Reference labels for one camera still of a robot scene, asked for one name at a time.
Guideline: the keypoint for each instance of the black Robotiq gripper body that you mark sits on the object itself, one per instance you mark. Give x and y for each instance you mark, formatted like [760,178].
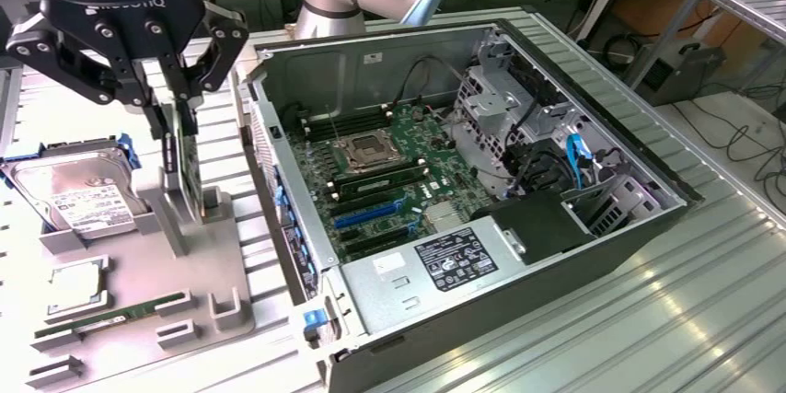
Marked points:
[117,2]

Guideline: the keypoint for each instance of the green graphics card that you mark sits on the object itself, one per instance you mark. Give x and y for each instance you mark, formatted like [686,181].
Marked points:
[191,172]

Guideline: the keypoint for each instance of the hard disk with blue carrier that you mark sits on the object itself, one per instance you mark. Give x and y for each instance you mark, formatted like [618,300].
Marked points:
[81,186]

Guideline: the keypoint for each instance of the metal CPU socket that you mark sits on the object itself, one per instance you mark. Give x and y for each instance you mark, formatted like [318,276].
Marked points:
[365,151]

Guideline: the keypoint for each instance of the installed green RAM stick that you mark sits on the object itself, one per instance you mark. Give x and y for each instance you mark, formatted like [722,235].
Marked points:
[381,182]

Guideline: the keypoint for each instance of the black expansion slot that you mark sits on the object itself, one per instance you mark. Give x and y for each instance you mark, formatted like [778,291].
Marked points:
[374,236]
[362,205]

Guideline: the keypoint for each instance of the green motherboard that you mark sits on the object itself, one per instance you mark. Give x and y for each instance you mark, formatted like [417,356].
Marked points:
[430,167]

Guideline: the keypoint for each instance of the blue expansion slot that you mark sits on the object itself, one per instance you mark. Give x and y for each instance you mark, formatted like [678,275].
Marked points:
[365,216]

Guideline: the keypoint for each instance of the grey parts rack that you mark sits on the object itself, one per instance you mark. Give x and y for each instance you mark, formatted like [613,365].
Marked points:
[142,273]

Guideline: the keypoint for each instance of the silver CPU chip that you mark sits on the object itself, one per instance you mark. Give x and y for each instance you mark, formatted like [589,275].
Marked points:
[77,287]

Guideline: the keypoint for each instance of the metal disk bay cage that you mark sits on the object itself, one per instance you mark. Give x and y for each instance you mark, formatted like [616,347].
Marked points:
[492,112]

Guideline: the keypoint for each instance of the silver chipset heatsink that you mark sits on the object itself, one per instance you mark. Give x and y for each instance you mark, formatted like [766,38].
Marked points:
[445,219]

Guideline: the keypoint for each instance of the loose green RAM stick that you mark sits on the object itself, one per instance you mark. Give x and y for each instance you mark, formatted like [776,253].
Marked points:
[117,317]

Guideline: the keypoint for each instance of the silver power supply unit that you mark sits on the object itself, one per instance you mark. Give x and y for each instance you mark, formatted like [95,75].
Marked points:
[393,292]

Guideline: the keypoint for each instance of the blue case latch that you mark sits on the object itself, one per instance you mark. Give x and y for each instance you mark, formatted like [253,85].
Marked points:
[313,320]

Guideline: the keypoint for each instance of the black plastic shroud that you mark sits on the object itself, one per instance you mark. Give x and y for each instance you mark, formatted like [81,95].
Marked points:
[541,227]

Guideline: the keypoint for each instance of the black box device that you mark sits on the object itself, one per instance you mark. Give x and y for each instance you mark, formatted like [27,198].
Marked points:
[682,75]

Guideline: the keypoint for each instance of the open black PC case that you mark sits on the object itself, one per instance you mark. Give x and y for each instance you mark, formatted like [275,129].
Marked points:
[553,296]

